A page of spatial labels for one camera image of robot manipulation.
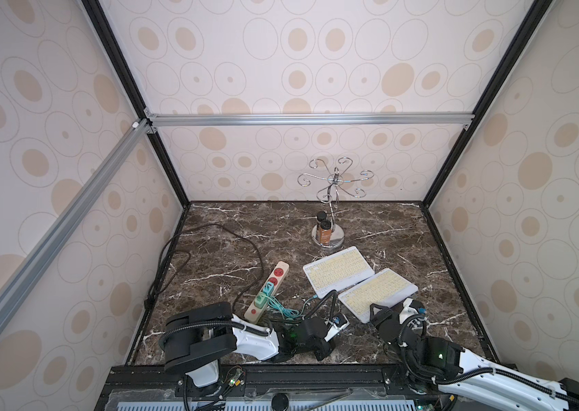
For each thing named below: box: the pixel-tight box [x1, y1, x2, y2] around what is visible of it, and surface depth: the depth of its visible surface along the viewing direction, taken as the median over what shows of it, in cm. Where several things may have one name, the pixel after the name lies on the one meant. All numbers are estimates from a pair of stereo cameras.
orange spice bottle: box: [320, 219, 332, 246], surface depth 99 cm
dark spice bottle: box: [316, 210, 328, 231], surface depth 102 cm
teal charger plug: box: [262, 280, 275, 298], surface depth 87 cm
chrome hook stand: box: [297, 156, 375, 249], surface depth 85 cm
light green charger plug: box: [253, 293, 268, 310], surface depth 83 cm
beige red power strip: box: [244, 261, 290, 324], surface depth 87 cm
